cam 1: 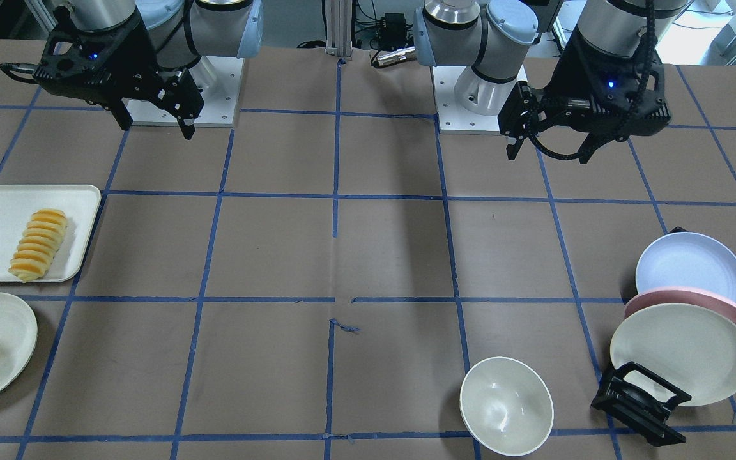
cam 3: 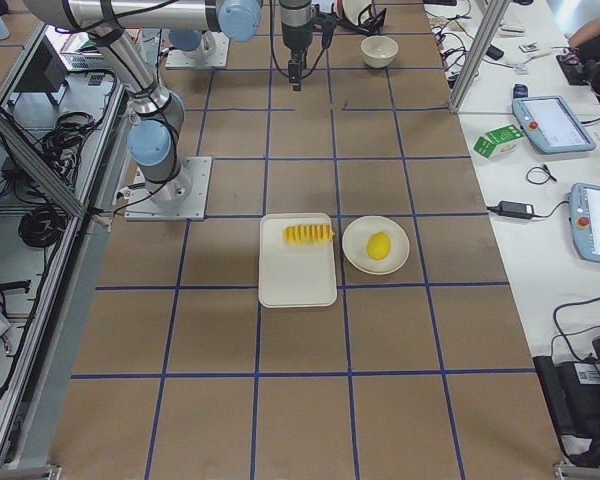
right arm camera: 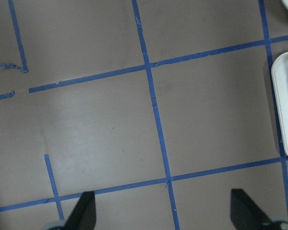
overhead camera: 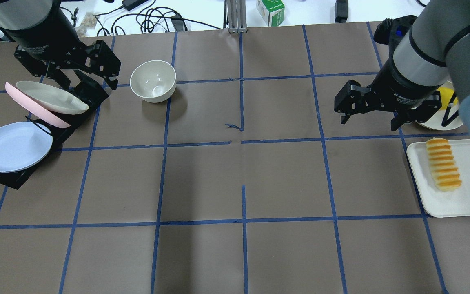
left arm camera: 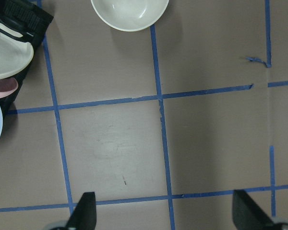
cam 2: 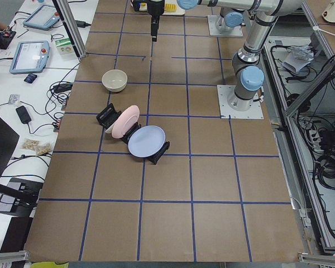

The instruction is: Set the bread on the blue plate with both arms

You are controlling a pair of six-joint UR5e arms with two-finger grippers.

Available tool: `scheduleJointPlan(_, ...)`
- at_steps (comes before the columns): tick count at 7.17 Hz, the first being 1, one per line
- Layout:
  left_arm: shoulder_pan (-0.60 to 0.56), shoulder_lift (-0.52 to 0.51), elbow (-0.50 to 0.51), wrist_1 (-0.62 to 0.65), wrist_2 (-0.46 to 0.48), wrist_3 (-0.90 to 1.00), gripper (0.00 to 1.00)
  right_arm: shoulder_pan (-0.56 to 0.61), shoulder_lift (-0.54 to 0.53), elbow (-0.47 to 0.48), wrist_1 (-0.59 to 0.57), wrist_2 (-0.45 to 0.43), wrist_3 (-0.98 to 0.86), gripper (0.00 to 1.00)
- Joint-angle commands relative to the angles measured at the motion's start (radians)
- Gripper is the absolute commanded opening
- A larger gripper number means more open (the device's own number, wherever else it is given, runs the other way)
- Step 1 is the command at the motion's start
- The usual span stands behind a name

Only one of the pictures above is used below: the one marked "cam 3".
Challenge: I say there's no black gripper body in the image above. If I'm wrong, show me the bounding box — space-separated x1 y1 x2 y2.
287 48 306 75

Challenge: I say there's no yellow sliced bread loaf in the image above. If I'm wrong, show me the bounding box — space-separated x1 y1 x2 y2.
283 224 334 246

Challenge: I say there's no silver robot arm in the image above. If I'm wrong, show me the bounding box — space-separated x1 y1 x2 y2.
279 0 313 91
25 1 262 205

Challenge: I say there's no white round plate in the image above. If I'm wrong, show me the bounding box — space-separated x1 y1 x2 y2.
342 216 410 275

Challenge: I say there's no black dish rack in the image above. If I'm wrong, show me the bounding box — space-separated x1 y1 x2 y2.
333 0 387 36

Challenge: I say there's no white bowl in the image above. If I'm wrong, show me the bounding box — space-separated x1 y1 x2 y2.
360 36 399 69

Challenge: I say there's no yellow lemon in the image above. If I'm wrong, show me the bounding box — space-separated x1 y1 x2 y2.
366 232 392 261

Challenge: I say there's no white rectangular tray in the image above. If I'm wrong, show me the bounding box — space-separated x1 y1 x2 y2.
258 213 337 308

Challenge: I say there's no green white carton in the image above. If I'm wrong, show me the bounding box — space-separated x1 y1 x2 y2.
473 124 524 158

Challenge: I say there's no upper teach pendant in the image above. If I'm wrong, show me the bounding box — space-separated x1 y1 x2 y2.
511 96 596 154

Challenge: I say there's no teach pendant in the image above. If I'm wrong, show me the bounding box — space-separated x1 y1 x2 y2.
569 183 600 263
511 96 596 154

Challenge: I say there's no black power adapter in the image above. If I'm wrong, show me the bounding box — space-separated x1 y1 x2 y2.
498 201 535 219

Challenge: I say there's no lower teach pendant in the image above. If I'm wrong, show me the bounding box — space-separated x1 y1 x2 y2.
569 183 600 263

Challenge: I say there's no black box with label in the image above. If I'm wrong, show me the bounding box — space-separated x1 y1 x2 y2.
533 336 600 468

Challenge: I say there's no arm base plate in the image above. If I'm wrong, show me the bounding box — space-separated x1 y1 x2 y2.
166 30 230 70
124 157 212 221

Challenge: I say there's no aluminium frame post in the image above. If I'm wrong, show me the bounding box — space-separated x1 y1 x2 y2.
449 0 509 113

